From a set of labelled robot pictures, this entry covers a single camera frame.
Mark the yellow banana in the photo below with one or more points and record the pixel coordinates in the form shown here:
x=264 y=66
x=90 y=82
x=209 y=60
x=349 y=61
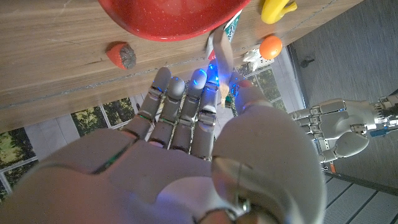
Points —
x=275 y=11

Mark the crumpled white tissue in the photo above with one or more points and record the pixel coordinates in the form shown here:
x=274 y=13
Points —
x=252 y=57

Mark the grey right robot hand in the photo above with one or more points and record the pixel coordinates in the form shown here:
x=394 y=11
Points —
x=155 y=174

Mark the printed window backdrop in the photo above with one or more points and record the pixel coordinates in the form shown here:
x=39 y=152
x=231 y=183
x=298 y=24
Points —
x=62 y=130

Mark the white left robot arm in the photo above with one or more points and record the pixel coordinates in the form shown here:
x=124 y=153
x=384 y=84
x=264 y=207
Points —
x=387 y=115

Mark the white green toothpaste tube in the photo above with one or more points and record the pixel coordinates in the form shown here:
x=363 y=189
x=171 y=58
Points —
x=228 y=34

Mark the white power strip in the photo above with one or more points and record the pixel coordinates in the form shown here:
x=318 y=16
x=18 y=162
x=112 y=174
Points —
x=264 y=63

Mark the wooden toothbrush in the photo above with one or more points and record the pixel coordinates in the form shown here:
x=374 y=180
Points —
x=224 y=62

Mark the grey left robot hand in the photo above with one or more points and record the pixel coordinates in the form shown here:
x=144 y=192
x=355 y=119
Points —
x=339 y=127

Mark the orange fruit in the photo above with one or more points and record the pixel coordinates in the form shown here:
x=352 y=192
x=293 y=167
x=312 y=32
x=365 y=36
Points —
x=270 y=47

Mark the small brown orange ball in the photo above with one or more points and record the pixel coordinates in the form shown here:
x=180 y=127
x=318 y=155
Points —
x=122 y=56

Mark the red bowl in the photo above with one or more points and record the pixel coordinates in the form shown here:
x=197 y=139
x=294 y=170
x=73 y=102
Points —
x=171 y=15

